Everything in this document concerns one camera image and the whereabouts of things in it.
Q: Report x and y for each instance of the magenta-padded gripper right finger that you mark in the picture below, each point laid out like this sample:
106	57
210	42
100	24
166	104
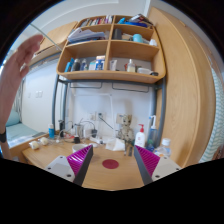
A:
148	161

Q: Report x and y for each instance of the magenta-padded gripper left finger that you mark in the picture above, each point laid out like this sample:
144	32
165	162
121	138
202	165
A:
78	161

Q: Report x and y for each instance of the small dark blue bottle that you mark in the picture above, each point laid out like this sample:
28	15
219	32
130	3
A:
150	146

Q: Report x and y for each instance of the small black charger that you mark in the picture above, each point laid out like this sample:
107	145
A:
77	139

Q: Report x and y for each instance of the white red pump bottle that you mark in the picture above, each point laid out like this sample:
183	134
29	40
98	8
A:
140	137

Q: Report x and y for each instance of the blue spray bottle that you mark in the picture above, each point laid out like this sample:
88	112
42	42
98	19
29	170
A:
152	131

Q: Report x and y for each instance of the white power strip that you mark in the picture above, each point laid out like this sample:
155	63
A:
89	133

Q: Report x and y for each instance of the flat round red coaster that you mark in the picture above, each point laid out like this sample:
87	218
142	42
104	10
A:
110	163

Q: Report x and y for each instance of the white tissue pack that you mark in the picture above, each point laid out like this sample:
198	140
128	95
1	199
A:
115	144

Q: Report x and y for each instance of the black electric shaver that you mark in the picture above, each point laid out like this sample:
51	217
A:
61	128

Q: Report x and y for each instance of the tree creature figurine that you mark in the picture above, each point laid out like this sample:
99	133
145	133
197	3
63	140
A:
126	128

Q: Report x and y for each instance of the small white round object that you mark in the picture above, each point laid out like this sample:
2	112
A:
34	145
43	141

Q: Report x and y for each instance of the small blue white-capped bottle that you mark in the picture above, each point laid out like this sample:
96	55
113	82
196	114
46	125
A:
51	131

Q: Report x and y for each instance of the bed with teal sheet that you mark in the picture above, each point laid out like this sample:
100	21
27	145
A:
16	130

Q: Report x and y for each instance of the wooden wardrobe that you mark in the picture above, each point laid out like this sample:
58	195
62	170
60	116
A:
186	100

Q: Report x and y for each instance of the green white striped towel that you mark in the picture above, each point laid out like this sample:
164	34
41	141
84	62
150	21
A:
215	116

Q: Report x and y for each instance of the person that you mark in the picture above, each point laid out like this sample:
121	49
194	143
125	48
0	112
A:
11	83

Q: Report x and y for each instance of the wooden shelf unit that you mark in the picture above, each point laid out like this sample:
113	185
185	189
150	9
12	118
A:
110	50

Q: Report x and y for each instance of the wooden bunk bed board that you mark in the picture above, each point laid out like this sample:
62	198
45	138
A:
56	36

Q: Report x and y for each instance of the white wall socket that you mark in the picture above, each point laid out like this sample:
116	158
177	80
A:
119	118
91	117
100	116

